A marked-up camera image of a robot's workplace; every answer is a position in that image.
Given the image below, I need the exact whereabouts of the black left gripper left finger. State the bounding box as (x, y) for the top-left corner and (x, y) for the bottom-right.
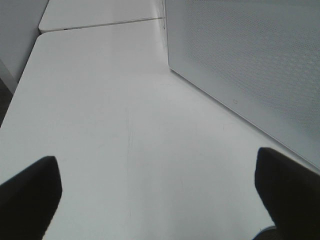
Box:
(0, 156), (62, 240)

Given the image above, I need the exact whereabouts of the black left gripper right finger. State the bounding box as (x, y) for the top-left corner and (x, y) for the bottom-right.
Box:
(254, 147), (320, 240)

